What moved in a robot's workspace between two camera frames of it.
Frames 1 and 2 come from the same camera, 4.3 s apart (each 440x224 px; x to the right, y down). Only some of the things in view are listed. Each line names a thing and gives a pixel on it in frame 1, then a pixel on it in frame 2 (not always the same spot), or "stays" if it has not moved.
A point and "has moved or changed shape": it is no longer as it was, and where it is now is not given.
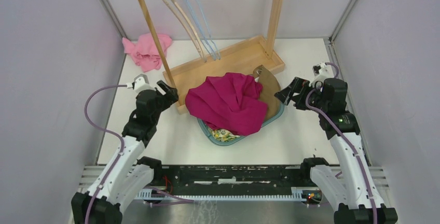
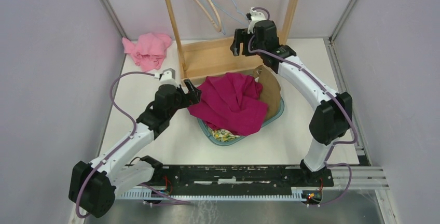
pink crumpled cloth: (145, 52) stays
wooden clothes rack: (241, 59) has moved or changed shape
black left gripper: (169, 97) to (188, 98)
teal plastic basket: (241, 138) stays
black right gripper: (298, 85) to (242, 36)
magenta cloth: (228, 102) stays
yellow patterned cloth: (222, 135) stays
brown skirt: (271, 90) stays
